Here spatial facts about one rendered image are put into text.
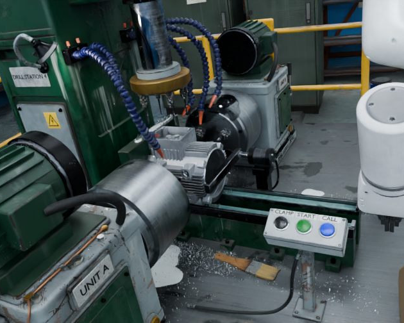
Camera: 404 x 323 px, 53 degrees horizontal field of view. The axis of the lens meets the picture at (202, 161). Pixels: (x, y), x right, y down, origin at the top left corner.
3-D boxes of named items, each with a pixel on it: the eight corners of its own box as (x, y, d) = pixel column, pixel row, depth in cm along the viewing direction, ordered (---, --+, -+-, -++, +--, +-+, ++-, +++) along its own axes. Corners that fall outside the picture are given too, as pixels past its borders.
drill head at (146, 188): (49, 302, 100) (14, 219, 89) (134, 219, 128) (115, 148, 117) (131, 330, 88) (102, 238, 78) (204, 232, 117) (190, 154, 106)
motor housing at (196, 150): (152, 206, 133) (140, 154, 124) (181, 178, 147) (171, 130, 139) (207, 215, 124) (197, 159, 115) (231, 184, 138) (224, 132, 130)
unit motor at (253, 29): (222, 131, 175) (208, 31, 157) (249, 105, 201) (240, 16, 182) (280, 134, 164) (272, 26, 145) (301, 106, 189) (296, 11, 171)
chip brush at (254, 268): (211, 261, 122) (211, 259, 122) (220, 251, 126) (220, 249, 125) (273, 282, 111) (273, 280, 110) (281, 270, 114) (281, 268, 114)
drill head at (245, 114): (179, 174, 151) (167, 111, 140) (223, 131, 183) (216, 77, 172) (242, 181, 140) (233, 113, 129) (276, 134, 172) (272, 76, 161)
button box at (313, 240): (267, 244, 94) (261, 234, 90) (274, 216, 97) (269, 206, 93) (344, 257, 86) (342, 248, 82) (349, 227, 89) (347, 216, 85)
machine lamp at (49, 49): (8, 85, 107) (-9, 36, 102) (40, 73, 116) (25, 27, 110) (58, 84, 99) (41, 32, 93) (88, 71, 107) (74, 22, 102)
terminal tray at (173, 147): (150, 159, 129) (145, 138, 126) (167, 145, 138) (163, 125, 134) (183, 162, 124) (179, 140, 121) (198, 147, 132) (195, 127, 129)
